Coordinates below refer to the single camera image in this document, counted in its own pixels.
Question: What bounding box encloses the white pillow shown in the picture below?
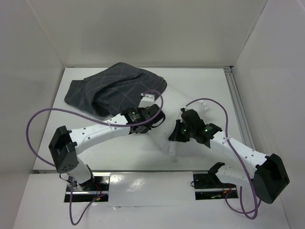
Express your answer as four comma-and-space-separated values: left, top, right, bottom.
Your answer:
135, 86, 210, 163

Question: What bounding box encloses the dark grey checked pillowcase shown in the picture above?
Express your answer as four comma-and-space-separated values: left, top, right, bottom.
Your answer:
64, 62, 167, 117

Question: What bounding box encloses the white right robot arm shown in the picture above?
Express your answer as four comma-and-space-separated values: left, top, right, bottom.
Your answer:
169, 108, 290, 204

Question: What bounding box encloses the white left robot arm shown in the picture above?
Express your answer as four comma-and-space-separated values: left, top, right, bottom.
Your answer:
49, 104, 166, 191

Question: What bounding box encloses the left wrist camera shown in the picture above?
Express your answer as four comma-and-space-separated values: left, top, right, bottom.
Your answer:
139, 93, 155, 108

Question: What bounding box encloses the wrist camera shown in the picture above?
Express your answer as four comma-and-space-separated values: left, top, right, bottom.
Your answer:
139, 93, 155, 108
181, 107, 190, 115

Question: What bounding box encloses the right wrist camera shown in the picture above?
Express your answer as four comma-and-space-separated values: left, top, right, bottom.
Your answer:
181, 107, 190, 115

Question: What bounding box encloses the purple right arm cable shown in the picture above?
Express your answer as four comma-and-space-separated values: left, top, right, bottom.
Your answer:
184, 97, 262, 219

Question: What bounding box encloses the aluminium frame rail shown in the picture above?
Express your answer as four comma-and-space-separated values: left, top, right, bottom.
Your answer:
224, 66, 256, 150

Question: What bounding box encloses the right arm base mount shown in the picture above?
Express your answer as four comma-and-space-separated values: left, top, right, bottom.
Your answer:
190, 173, 238, 200

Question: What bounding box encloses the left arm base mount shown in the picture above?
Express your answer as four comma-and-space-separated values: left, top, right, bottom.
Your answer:
59, 173, 110, 203

